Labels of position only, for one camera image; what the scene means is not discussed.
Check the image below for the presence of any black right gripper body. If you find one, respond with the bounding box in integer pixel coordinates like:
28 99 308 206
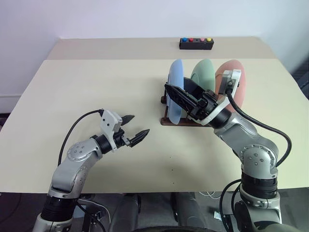
189 89 219 121

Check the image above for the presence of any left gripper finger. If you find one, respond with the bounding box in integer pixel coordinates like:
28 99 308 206
128 128 151 148
120 114 136 127

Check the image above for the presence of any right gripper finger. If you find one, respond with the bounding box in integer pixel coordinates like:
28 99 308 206
183 76 206 97
164 83 200 114

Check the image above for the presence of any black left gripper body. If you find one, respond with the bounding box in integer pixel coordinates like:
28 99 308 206
112 129 133 149

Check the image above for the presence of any green plate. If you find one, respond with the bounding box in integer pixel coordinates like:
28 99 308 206
190 58 216 94

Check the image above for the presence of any blue plate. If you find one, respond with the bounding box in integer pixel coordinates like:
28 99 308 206
167 59 185 125

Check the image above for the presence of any pink red plate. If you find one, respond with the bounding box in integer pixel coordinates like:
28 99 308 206
214 59 247 114

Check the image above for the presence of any brown wooden dish rack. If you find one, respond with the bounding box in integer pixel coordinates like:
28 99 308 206
160 88 211 127

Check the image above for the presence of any black button box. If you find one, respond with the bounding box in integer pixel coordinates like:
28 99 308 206
179 37 213 51

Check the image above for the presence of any dark grey rounded shape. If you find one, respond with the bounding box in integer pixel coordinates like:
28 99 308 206
171 191 206 228

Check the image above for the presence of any black ribbed object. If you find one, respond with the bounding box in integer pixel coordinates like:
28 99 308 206
293 56 309 92

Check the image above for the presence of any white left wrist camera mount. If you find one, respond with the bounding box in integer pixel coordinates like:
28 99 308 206
99 109 123 152

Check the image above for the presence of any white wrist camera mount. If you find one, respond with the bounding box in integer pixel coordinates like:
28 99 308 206
99 109 123 152
190 69 242 127

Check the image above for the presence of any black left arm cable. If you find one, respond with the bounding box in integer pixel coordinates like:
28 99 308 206
57 109 105 167

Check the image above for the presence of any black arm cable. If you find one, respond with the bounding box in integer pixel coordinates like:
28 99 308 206
57 109 105 167
225 86 292 168

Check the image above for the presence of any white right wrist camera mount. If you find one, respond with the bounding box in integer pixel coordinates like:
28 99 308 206
190 69 242 127

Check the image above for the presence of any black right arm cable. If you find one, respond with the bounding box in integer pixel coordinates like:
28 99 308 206
225 86 292 168

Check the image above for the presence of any thin black cable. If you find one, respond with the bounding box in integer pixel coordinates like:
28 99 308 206
76 195 104 232

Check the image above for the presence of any thin white cable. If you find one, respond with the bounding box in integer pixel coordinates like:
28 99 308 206
199 190 222 200

